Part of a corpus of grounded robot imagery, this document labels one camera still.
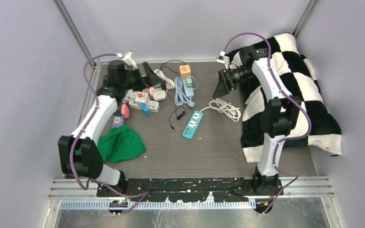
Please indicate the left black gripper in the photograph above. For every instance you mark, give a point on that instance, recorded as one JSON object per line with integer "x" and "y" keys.
{"x": 151, "y": 80}

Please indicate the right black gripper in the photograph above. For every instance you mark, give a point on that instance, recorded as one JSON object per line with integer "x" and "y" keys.
{"x": 222, "y": 88}

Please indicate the green plug adapter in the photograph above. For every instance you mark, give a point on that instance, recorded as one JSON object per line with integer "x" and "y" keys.
{"x": 188, "y": 82}

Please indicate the light blue power strip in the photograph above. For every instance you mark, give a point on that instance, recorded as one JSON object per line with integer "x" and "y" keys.
{"x": 189, "y": 91}

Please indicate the orange cube adapter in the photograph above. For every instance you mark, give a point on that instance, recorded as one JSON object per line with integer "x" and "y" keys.
{"x": 185, "y": 71}

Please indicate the teal power strip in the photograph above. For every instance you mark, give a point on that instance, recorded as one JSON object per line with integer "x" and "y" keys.
{"x": 192, "y": 125}

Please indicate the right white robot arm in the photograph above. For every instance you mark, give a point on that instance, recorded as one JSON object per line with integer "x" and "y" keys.
{"x": 279, "y": 116}

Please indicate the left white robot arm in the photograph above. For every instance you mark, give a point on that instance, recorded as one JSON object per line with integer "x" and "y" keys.
{"x": 78, "y": 152}

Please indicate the white cube socket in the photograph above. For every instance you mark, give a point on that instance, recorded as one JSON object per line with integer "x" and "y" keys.
{"x": 142, "y": 98}

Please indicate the pink plug adapter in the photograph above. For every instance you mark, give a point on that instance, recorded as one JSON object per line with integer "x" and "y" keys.
{"x": 125, "y": 111}

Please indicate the purple socket adapter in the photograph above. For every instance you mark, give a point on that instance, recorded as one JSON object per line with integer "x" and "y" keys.
{"x": 118, "y": 121}

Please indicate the white multi-port charger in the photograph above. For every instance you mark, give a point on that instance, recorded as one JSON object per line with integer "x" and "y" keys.
{"x": 153, "y": 106}

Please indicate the blue small adapter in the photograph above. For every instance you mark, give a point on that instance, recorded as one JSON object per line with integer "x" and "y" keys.
{"x": 145, "y": 109}

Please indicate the green cloth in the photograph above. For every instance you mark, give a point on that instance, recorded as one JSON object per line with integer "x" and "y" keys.
{"x": 120, "y": 144}

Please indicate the black white checkered blanket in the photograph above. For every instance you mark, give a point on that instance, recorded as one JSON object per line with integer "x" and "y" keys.
{"x": 298, "y": 76}

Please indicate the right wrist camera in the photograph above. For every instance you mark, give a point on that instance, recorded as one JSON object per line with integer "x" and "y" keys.
{"x": 223, "y": 59}

